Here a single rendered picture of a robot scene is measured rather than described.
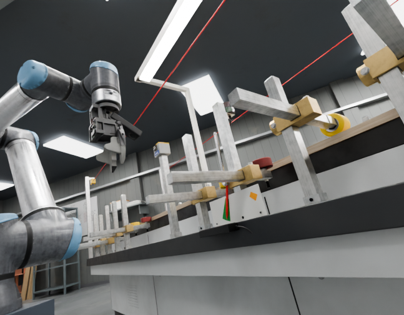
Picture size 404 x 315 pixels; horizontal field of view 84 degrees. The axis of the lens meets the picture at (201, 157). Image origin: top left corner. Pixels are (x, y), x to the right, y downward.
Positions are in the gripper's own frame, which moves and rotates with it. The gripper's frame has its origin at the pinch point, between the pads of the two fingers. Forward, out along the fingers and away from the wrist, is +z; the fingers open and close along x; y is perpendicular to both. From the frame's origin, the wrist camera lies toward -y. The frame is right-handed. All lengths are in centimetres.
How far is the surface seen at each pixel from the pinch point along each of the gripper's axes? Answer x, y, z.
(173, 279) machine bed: -83, -65, 50
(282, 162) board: 23, -56, 5
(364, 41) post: 63, -32, -7
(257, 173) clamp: 22.6, -37.4, 9.9
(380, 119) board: 57, -54, 5
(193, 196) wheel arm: -6.4, -32.0, 10.1
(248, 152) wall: -243, -430, -141
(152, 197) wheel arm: -7.6, -14.0, 9.1
